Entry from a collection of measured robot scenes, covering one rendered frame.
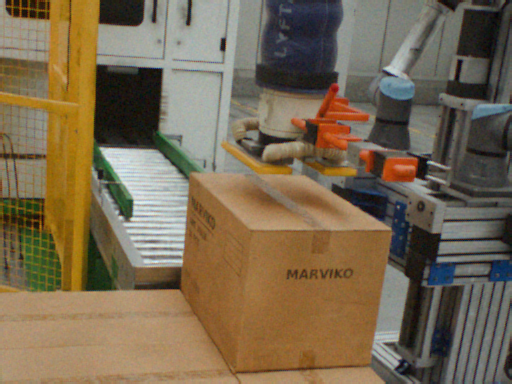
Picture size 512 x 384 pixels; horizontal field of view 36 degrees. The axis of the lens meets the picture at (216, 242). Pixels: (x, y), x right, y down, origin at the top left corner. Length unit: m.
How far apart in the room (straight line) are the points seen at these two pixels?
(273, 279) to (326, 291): 0.16
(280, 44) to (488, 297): 1.18
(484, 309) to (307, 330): 0.87
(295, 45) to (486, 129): 0.61
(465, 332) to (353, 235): 0.85
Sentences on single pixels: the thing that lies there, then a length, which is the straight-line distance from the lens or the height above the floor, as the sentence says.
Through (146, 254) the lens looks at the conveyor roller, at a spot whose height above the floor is 0.54.
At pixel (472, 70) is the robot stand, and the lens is 2.61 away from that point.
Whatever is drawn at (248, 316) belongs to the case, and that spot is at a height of 0.71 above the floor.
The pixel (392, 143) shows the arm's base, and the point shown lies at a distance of 2.76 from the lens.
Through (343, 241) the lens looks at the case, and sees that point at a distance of 2.07.
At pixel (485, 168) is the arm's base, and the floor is 1.09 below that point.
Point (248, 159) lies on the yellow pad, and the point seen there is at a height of 1.07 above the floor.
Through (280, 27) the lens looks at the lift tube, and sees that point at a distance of 2.15.
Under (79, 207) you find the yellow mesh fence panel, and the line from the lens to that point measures 3.33.
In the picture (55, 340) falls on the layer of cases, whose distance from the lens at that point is 2.23.
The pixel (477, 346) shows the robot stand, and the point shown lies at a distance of 2.87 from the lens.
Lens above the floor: 1.50
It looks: 18 degrees down
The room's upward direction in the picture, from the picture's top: 6 degrees clockwise
